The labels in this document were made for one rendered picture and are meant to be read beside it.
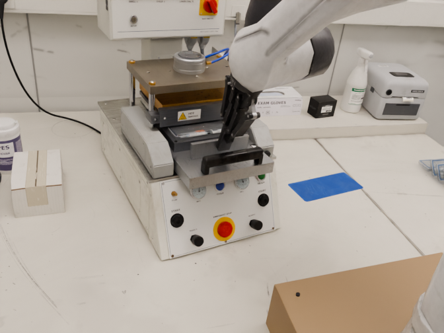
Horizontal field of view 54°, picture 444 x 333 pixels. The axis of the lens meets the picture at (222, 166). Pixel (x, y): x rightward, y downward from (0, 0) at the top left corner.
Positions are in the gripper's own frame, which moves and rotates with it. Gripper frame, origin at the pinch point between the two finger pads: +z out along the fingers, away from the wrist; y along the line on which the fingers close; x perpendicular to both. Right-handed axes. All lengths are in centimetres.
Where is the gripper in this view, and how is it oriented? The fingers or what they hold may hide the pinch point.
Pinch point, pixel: (226, 137)
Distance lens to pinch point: 100.3
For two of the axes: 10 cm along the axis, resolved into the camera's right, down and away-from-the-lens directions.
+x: 8.9, -1.5, 4.3
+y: 3.8, 7.6, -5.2
